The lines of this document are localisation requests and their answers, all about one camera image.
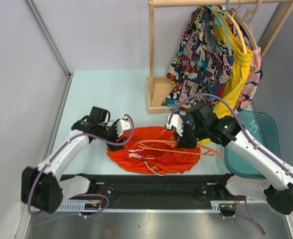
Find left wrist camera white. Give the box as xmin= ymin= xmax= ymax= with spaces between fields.
xmin=116 ymin=114 xmax=133 ymax=136

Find yellow plastic hanger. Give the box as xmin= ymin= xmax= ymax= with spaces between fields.
xmin=221 ymin=11 xmax=247 ymax=54

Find teal plastic basket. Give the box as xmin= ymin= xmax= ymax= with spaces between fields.
xmin=224 ymin=110 xmax=281 ymax=179

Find orange shorts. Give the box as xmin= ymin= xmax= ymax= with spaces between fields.
xmin=107 ymin=126 xmax=200 ymax=175

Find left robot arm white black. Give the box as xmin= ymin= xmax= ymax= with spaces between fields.
xmin=21 ymin=107 xmax=134 ymax=215

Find beige plastic hanger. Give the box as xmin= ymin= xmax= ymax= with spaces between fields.
xmin=230 ymin=0 xmax=262 ymax=50

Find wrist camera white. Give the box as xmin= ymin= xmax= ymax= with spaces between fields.
xmin=164 ymin=114 xmax=183 ymax=136
xmin=116 ymin=114 xmax=133 ymax=136

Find comic print shorts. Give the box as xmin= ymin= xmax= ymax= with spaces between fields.
xmin=162 ymin=6 xmax=234 ymax=124

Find teal plastic hanger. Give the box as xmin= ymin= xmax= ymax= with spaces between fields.
xmin=205 ymin=0 xmax=233 ymax=56

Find white cable duct strip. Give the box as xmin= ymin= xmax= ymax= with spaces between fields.
xmin=56 ymin=202 xmax=221 ymax=214

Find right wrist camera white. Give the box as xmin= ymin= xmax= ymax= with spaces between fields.
xmin=164 ymin=114 xmax=183 ymax=136

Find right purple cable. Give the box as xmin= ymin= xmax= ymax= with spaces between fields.
xmin=167 ymin=93 xmax=293 ymax=236

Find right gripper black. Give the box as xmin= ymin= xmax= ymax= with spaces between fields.
xmin=173 ymin=122 xmax=208 ymax=150

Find yellow shorts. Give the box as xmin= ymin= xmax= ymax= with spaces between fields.
xmin=196 ymin=6 xmax=255 ymax=145

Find pink patterned shorts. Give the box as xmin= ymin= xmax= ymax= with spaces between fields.
xmin=233 ymin=7 xmax=264 ymax=113

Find aluminium corner post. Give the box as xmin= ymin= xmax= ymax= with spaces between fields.
xmin=23 ymin=0 xmax=74 ymax=100

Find wooden clothes rack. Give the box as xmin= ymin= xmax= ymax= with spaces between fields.
xmin=147 ymin=0 xmax=293 ymax=114

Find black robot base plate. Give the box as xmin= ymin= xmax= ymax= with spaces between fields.
xmin=72 ymin=174 xmax=244 ymax=212

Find orange plastic hanger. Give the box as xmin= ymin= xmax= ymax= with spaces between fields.
xmin=134 ymin=136 xmax=222 ymax=158

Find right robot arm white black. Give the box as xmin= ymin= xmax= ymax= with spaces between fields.
xmin=165 ymin=103 xmax=293 ymax=215

